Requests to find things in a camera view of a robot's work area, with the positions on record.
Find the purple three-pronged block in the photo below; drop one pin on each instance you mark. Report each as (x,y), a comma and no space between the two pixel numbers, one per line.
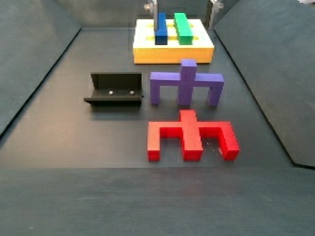
(186,80)

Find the yellow slotted base board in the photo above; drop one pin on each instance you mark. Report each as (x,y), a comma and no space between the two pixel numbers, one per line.
(149,53)

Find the red three-pronged block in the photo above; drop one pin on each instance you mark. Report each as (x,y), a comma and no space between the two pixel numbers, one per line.
(190,131)

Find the blue rectangular bar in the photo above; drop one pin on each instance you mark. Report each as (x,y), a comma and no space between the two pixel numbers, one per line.
(161,33)

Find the green rectangular bar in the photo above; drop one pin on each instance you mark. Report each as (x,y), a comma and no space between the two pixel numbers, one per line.
(184,29)

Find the black angled bracket stand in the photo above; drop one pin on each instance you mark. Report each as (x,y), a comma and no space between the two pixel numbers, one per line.
(116,88)

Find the left metal camera post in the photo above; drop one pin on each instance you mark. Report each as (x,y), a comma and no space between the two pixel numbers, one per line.
(152,6)

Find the metal camera post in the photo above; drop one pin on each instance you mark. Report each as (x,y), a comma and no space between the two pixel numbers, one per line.
(217,6)
(152,6)

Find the right metal camera post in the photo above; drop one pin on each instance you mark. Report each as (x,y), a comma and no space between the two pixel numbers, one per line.
(217,6)

